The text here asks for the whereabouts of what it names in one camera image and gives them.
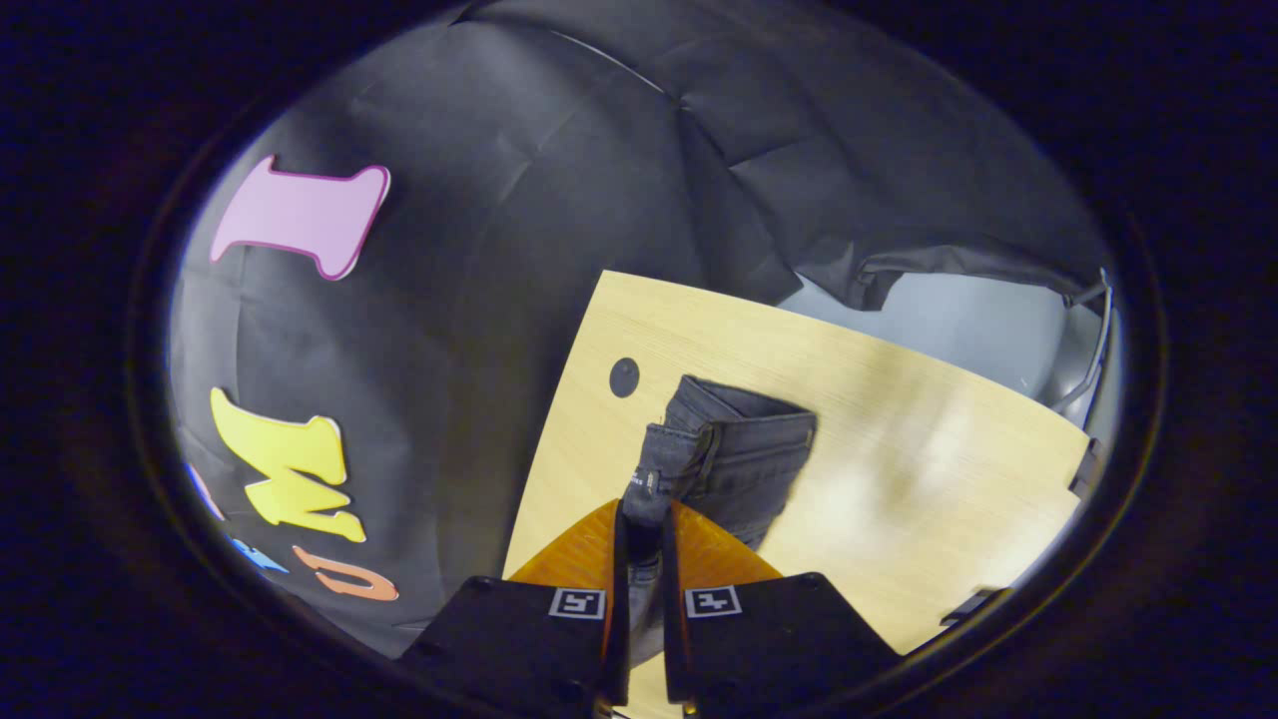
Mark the black table edge bracket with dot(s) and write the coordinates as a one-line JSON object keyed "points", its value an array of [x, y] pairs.
{"points": [[1088, 469], [973, 606]]}

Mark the black backdrop cloth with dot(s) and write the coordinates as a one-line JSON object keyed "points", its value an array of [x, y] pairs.
{"points": [[479, 300]]}

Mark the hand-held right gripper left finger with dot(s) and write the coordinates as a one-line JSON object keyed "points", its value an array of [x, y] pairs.
{"points": [[619, 639]]}

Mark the dark grey jeans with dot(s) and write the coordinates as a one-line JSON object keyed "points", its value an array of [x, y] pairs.
{"points": [[739, 449]]}

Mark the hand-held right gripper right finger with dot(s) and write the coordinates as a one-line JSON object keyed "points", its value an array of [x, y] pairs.
{"points": [[674, 639]]}

